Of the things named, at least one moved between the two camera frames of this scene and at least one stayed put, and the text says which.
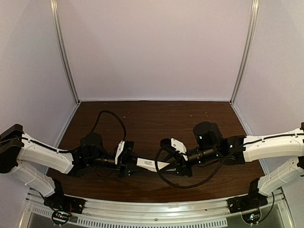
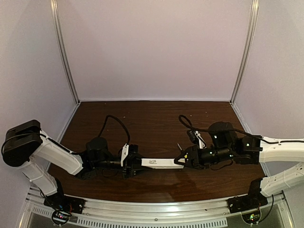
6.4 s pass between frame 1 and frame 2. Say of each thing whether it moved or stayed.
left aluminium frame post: stayed
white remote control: stayed
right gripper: moved
